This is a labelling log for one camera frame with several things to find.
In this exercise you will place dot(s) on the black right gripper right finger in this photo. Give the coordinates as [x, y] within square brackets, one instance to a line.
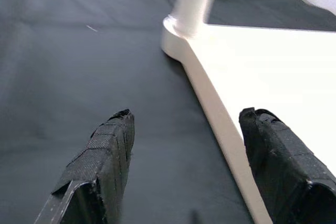
[288, 176]

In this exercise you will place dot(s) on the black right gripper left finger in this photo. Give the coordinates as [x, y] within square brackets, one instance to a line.
[99, 169]

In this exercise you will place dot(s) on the white children table top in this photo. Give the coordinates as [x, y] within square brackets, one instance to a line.
[262, 64]

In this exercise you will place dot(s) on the black table cloth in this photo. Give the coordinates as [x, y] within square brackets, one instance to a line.
[78, 77]

